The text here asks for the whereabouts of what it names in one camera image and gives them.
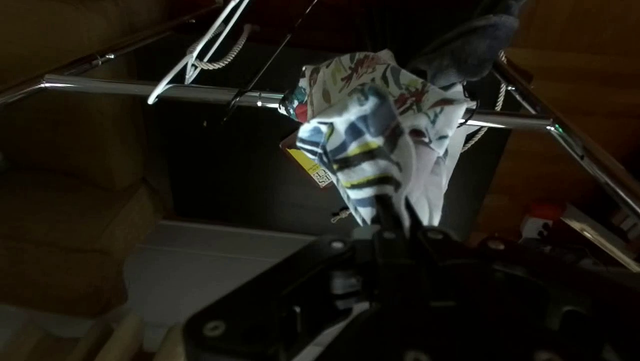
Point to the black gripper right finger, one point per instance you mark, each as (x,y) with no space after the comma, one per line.
(410,219)

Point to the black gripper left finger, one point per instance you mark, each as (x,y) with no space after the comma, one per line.
(388,213)

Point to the floral white cloth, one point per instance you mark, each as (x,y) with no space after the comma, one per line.
(373,120)

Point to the grey fuzzy cloth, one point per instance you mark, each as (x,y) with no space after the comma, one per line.
(467,47)

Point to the yellow paper tag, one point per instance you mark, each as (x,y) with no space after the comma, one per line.
(313,166)

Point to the white plastic clothes hanger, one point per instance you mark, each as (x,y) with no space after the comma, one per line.
(188,63)

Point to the silver metal clothes rack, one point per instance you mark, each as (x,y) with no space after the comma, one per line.
(100,84)

